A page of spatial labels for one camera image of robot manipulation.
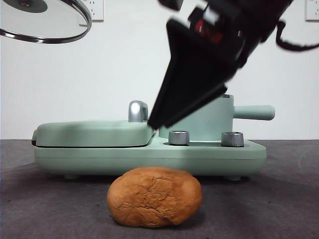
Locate mint green breakfast machine base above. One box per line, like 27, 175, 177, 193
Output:
33, 132, 267, 180

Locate white wall socket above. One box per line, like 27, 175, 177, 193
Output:
83, 0, 104, 22
306, 0, 319, 22

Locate glass lid with green knob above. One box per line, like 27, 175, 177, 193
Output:
0, 0, 93, 45

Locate silver control knob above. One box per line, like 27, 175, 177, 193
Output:
220, 131, 244, 147
167, 130, 190, 145

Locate mint green pot with handle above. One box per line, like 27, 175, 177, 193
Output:
159, 94, 276, 140

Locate mint green griddle cover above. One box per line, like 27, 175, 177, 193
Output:
31, 119, 157, 148

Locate chrome griddle cover handle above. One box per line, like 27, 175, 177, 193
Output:
128, 100, 150, 123

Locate brown potato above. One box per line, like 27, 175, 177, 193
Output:
107, 166, 203, 228

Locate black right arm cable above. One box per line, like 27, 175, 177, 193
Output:
275, 20, 319, 52

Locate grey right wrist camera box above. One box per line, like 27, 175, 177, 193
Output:
159, 0, 184, 11

